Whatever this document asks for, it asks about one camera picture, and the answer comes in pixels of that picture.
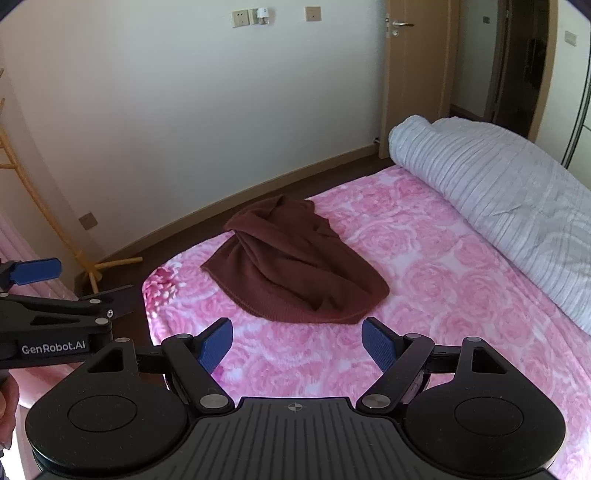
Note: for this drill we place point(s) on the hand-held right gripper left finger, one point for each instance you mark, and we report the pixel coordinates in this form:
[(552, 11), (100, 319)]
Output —
[(216, 345)]

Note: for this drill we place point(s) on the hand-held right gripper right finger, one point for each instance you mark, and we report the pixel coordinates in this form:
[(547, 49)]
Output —
[(377, 344)]

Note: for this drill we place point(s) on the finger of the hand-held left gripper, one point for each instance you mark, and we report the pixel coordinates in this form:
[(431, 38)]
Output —
[(55, 309), (37, 271)]

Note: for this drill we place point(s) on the brown knitted vest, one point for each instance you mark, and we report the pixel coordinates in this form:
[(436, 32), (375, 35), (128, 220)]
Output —
[(286, 263)]

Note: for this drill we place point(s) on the person's left hand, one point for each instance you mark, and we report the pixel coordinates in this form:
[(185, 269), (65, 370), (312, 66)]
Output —
[(7, 410)]

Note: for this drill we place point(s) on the pink plastic bin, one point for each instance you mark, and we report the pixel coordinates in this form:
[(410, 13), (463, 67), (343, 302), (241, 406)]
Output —
[(27, 263)]

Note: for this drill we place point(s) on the wooden coat rack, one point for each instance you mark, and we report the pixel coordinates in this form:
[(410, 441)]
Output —
[(93, 272)]

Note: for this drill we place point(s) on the pink floral bed sheet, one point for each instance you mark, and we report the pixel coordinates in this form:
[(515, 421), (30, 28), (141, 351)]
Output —
[(461, 300)]

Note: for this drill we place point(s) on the grey striped quilt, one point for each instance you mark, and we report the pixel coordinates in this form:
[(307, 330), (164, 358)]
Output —
[(498, 194)]

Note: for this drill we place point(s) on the wooden door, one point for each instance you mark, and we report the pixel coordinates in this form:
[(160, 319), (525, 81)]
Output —
[(415, 83)]

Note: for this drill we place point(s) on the beige wall socket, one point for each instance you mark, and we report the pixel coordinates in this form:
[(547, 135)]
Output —
[(88, 221), (239, 18)]

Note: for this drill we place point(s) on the wall socket with white plug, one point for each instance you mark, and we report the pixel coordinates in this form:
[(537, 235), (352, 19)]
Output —
[(261, 15)]

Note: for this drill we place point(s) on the beige wall switch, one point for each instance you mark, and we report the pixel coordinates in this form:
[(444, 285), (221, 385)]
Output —
[(312, 13)]

